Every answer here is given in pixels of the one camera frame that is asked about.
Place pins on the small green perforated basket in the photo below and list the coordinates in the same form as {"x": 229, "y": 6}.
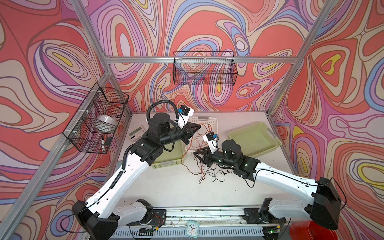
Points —
{"x": 168, "y": 152}

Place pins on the white desk calculator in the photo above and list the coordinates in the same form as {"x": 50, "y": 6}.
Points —
{"x": 136, "y": 134}

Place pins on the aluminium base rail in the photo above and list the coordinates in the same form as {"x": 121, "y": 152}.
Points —
{"x": 215, "y": 222}

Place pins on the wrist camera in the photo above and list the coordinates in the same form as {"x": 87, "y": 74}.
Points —
{"x": 212, "y": 140}
{"x": 185, "y": 113}

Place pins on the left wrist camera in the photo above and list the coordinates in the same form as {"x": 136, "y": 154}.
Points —
{"x": 185, "y": 113}

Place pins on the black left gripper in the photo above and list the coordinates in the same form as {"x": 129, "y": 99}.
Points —
{"x": 186, "y": 130}

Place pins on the small green alarm clock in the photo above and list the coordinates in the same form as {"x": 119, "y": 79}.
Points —
{"x": 192, "y": 229}

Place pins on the large green perforated basket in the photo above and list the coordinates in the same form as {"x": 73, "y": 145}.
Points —
{"x": 255, "y": 140}

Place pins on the black wire basket left wall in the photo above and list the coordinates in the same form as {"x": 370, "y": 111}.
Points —
{"x": 103, "y": 110}

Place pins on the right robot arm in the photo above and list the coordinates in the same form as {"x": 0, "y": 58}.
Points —
{"x": 317, "y": 200}

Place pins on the black wire basket back wall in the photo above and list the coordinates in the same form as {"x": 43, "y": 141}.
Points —
{"x": 204, "y": 68}

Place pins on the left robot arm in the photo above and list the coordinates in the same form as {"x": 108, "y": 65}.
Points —
{"x": 98, "y": 215}

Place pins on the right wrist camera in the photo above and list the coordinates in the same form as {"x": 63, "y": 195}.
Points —
{"x": 212, "y": 140}

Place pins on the white perforated basket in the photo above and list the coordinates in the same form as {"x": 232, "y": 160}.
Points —
{"x": 208, "y": 124}

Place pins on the black wire basket wall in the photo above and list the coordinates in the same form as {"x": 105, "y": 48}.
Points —
{"x": 204, "y": 68}
{"x": 103, "y": 110}

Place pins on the red bucket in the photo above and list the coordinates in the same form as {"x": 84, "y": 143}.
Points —
{"x": 309, "y": 230}

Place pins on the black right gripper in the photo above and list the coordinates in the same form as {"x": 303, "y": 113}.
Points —
{"x": 207, "y": 153}

